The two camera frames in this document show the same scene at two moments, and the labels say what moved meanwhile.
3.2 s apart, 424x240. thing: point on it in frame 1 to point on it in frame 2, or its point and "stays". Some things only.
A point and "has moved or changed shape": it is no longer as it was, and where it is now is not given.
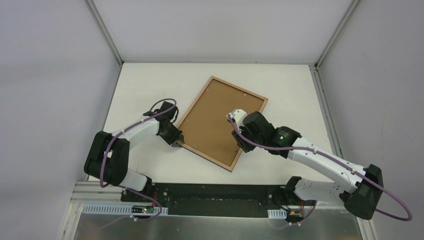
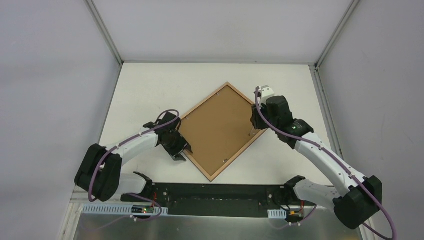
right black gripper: x=241 y=139 to x=257 y=121
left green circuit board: x=144 y=209 stays
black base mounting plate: x=221 y=200 stays
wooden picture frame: x=208 y=131 has moved or changed shape
